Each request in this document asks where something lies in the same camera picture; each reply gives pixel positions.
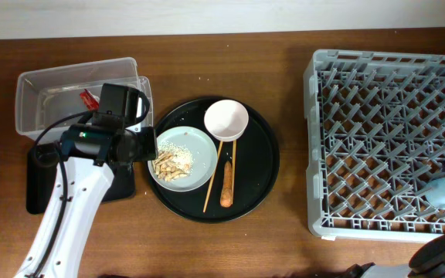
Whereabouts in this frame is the red snack wrapper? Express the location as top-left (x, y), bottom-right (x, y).
top-left (80, 89), bottom-right (99, 111)

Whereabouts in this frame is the peanut shells pile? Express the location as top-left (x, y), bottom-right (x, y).
top-left (152, 151), bottom-right (192, 181)

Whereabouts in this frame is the white rice pile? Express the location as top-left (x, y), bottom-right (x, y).
top-left (160, 141), bottom-right (194, 173)

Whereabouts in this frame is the grey round plate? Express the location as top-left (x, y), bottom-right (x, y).
top-left (148, 126), bottom-right (217, 192)

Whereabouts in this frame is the pink white bowl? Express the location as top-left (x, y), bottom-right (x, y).
top-left (204, 100), bottom-right (250, 142)

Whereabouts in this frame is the wooden chopstick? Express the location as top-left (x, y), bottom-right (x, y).
top-left (202, 141), bottom-right (223, 213)
top-left (231, 140), bottom-right (237, 197)

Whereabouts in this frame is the orange carrot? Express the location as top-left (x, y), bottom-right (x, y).
top-left (220, 161), bottom-right (233, 208)

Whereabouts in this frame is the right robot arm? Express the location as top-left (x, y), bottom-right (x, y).
top-left (341, 162), bottom-right (445, 278)

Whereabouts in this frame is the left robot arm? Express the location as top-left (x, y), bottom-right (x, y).
top-left (16, 83), bottom-right (158, 277)

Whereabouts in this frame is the grey dishwasher rack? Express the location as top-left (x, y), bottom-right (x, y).
top-left (303, 49), bottom-right (445, 242)

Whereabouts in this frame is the clear plastic bin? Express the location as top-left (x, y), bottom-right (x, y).
top-left (15, 57), bottom-right (153, 141)

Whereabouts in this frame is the black rectangular tray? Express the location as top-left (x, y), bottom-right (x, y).
top-left (26, 129), bottom-right (141, 215)

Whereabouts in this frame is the round black serving tray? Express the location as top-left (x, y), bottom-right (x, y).
top-left (148, 97), bottom-right (280, 223)

